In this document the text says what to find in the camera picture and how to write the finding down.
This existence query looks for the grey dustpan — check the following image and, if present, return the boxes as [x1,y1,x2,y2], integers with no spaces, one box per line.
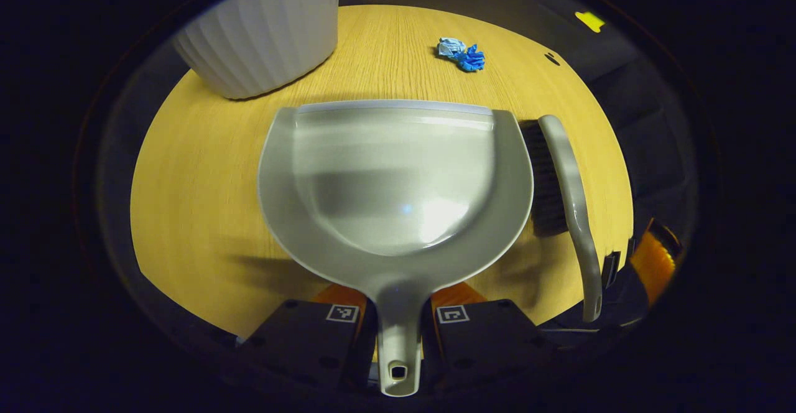
[257,99,535,398]

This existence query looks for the dark blue paper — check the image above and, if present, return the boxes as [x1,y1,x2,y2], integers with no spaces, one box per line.
[456,44,486,73]

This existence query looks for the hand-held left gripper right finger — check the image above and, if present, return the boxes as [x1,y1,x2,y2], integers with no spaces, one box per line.
[422,281,554,395]

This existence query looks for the light blue paper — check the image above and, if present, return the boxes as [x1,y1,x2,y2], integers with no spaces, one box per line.
[437,37,467,59]

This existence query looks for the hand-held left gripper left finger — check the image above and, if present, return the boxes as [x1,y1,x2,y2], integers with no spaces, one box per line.
[236,284,378,395]

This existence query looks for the white garbage bin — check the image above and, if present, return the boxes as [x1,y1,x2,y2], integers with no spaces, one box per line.
[171,0,346,101]

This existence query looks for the small grey broom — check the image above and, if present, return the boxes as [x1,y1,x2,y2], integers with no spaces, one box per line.
[519,114,604,323]

